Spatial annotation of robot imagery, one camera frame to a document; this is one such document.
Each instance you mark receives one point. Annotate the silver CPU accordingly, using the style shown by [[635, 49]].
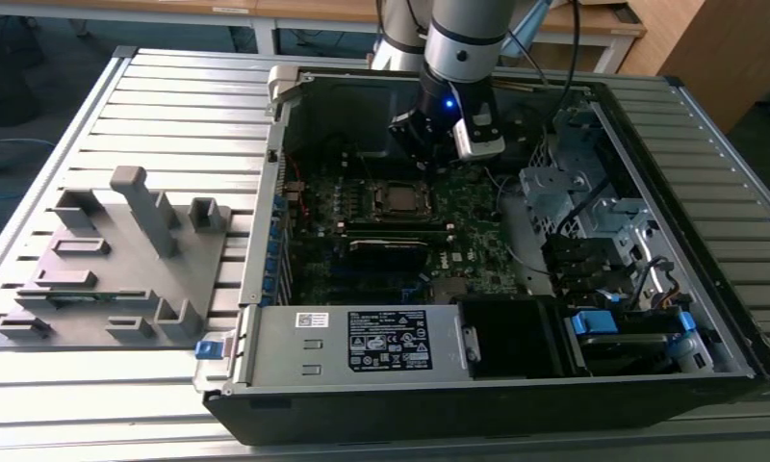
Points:
[[401, 199]]

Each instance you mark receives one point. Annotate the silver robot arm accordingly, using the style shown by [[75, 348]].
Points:
[[465, 38]]

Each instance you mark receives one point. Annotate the CPU socket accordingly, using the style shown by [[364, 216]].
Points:
[[404, 218]]

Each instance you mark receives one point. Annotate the RAM slot white clips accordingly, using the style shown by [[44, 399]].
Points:
[[392, 225]]

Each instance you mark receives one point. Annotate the RAM slot black clips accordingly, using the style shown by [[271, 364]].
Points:
[[392, 230]]

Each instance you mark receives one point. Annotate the silver metal drive cage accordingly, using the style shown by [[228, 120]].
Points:
[[543, 185]]

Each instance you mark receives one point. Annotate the green motherboard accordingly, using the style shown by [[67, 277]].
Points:
[[481, 245]]

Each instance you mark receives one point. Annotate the black graphics card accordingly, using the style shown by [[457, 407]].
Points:
[[385, 260]]

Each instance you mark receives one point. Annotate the dark chipset heatsink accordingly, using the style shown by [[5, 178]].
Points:
[[451, 287]]

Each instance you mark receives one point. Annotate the black plastic disk bay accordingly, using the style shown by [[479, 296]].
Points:
[[581, 262]]

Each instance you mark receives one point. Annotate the wooden cabinet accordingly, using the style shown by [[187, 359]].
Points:
[[732, 48]]

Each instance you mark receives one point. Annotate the hard disk in blue carrier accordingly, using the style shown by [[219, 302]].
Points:
[[593, 321]]

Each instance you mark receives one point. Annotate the silver power supply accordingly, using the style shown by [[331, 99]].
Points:
[[283, 346]]

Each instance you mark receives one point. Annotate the grey parts rack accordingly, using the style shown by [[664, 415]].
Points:
[[135, 269]]

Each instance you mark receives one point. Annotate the blue plastic latch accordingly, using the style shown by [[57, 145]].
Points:
[[207, 350]]

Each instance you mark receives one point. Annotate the black PC case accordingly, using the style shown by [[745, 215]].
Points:
[[424, 418]]

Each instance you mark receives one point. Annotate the green RAM stick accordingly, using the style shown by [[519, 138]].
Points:
[[80, 300]]

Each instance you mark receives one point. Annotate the wooden desk white frame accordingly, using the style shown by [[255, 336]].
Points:
[[167, 13], [604, 24]]

